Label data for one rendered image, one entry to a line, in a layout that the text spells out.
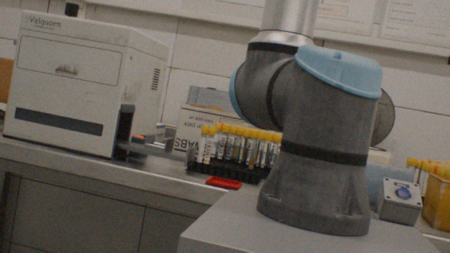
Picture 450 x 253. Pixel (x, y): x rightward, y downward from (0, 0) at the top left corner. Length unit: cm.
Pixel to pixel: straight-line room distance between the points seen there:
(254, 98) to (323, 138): 16
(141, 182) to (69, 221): 92
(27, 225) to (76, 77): 99
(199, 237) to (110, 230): 134
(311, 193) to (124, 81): 58
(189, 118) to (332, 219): 77
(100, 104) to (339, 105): 61
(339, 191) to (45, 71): 75
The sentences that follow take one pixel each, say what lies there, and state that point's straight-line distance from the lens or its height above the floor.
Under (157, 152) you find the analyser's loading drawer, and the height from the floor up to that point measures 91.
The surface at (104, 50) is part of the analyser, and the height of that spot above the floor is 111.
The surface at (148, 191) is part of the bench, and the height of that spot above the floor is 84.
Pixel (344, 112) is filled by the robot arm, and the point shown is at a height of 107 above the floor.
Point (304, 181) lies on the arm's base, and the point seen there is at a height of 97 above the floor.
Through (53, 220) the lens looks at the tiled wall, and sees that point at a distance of 189.
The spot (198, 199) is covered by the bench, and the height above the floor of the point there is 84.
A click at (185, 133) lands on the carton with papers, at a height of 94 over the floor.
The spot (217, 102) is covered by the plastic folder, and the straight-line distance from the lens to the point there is 158.
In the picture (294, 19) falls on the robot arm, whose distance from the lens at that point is 71.
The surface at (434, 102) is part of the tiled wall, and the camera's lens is 162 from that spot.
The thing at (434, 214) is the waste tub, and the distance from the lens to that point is 102.
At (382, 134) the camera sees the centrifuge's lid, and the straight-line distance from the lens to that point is 151.
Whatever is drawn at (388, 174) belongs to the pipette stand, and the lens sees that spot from 106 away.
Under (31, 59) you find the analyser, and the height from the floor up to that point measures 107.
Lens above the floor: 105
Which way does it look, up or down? 3 degrees down
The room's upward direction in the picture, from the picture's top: 10 degrees clockwise
